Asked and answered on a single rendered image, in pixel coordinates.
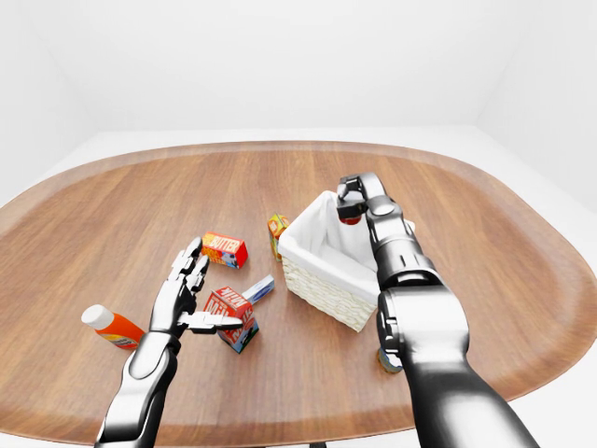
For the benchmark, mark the dark shape under table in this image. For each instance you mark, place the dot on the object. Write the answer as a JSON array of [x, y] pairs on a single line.
[[317, 445]]

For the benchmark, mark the red butter box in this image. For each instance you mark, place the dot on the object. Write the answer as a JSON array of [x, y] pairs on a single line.
[[226, 249]]

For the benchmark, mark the small printed tin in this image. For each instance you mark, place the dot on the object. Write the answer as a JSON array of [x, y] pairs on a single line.
[[386, 364]]

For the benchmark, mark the red tomato sauce can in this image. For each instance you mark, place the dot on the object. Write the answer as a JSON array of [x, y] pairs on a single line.
[[350, 220]]

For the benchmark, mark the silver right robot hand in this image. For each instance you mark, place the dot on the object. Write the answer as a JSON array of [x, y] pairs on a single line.
[[375, 191]]

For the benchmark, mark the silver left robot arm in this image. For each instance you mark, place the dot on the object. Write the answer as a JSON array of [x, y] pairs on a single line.
[[140, 373]]

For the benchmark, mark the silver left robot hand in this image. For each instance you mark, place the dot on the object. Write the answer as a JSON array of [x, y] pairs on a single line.
[[170, 303]]

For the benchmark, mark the red white milk carton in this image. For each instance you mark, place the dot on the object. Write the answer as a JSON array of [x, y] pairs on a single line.
[[238, 336]]

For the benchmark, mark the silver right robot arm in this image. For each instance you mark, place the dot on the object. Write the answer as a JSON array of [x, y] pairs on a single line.
[[429, 336]]

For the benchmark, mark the blue white flat box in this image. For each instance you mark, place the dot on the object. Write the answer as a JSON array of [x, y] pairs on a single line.
[[261, 288]]

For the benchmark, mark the orange bottle white cap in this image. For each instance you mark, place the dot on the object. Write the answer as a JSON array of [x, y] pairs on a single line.
[[119, 331]]

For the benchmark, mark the white wicker basket cloth lining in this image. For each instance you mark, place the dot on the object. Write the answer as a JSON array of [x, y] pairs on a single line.
[[322, 280]]

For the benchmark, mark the small orange juice carton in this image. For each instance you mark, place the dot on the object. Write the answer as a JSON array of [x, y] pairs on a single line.
[[276, 228]]

